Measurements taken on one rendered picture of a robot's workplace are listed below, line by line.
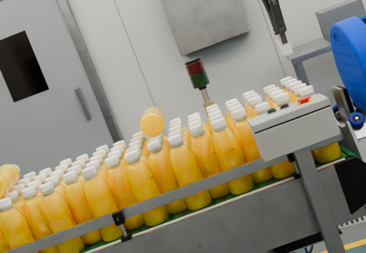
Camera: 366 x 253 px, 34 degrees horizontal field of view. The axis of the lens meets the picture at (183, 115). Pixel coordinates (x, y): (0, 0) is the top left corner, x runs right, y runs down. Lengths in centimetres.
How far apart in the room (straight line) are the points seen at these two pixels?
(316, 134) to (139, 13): 379
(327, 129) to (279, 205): 27
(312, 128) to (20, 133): 427
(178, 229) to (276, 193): 28
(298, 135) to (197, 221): 37
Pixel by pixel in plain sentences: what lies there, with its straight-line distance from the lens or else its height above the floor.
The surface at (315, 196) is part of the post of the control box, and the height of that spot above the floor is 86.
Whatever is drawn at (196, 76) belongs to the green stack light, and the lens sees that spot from 211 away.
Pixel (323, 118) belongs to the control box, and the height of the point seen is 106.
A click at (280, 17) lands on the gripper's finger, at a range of 167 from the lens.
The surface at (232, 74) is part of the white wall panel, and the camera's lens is 512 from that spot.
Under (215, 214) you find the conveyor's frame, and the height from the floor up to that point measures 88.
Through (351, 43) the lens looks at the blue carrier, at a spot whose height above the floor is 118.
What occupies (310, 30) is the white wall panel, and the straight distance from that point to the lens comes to 512.
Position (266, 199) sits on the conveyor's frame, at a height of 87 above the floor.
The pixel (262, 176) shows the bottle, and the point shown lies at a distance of 168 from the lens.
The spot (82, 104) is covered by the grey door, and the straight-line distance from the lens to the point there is 525.
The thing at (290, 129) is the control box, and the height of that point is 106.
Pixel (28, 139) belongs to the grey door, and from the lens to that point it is 552.
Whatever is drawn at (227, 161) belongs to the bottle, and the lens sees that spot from 162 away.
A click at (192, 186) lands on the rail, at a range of 162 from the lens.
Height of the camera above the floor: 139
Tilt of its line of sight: 8 degrees down
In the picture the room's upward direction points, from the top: 21 degrees counter-clockwise
